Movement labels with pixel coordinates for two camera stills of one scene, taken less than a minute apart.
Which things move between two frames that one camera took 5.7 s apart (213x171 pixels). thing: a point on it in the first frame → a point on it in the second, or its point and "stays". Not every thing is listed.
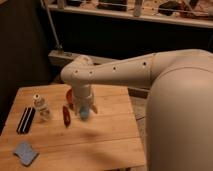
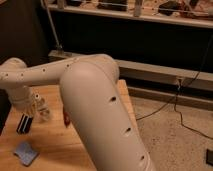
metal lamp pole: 58,44 stays
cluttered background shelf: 197,13 stays
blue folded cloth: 25,153 stays
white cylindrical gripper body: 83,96 → 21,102
